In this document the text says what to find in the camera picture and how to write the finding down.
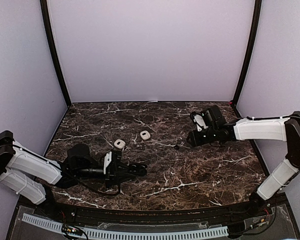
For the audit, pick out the black earbud charging case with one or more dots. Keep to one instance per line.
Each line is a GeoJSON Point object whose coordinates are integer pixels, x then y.
{"type": "Point", "coordinates": [138, 169]}

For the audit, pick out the white earbud charging case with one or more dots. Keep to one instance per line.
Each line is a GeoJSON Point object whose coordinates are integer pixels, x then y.
{"type": "Point", "coordinates": [119, 144]}

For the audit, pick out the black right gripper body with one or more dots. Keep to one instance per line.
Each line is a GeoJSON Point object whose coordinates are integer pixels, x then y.
{"type": "Point", "coordinates": [200, 141]}

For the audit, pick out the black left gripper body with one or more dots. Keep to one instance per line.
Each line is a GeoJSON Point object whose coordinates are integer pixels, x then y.
{"type": "Point", "coordinates": [110, 175]}

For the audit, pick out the black frame post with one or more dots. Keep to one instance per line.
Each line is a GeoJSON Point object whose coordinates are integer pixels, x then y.
{"type": "Point", "coordinates": [249, 51]}
{"type": "Point", "coordinates": [53, 51]}

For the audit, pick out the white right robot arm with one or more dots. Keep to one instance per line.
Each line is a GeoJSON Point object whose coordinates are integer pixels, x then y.
{"type": "Point", "coordinates": [211, 126]}

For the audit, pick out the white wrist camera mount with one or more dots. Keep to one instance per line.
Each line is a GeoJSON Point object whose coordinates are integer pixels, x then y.
{"type": "Point", "coordinates": [107, 161]}
{"type": "Point", "coordinates": [199, 122]}

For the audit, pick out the black front table rail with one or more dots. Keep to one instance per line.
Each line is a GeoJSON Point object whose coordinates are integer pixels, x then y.
{"type": "Point", "coordinates": [85, 207]}

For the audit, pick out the left black frame post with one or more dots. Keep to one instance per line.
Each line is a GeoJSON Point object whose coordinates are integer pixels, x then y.
{"type": "Point", "coordinates": [53, 51]}

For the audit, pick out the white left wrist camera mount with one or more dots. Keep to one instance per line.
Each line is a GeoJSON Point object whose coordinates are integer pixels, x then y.
{"type": "Point", "coordinates": [107, 161]}

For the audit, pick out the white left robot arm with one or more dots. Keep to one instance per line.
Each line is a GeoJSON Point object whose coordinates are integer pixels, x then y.
{"type": "Point", "coordinates": [17, 163]}

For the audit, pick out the right black frame post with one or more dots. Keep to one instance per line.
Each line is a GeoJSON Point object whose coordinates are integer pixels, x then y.
{"type": "Point", "coordinates": [249, 51]}

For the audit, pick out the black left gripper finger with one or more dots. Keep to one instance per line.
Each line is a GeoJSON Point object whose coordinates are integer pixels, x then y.
{"type": "Point", "coordinates": [127, 168]}
{"type": "Point", "coordinates": [125, 176]}

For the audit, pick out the white slotted cable duct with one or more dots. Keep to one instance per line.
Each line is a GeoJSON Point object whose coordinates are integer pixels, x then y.
{"type": "Point", "coordinates": [115, 231]}

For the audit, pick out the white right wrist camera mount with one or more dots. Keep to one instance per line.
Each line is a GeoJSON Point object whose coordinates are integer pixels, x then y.
{"type": "Point", "coordinates": [199, 122]}

